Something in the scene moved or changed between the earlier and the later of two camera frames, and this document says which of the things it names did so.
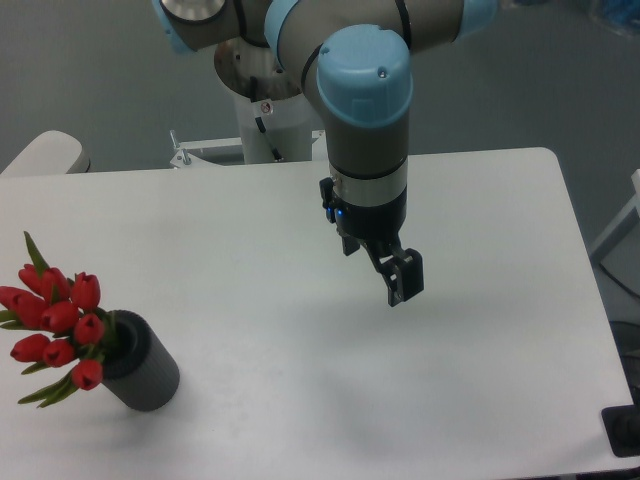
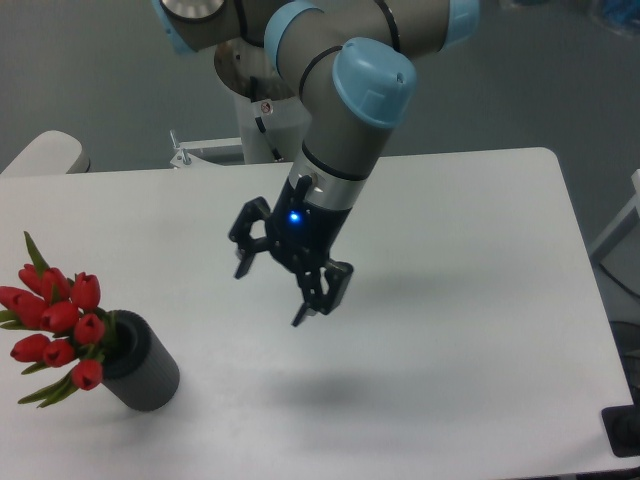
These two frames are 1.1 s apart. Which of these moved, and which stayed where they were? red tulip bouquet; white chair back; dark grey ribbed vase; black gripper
Moved: black gripper
Stayed: white chair back; dark grey ribbed vase; red tulip bouquet
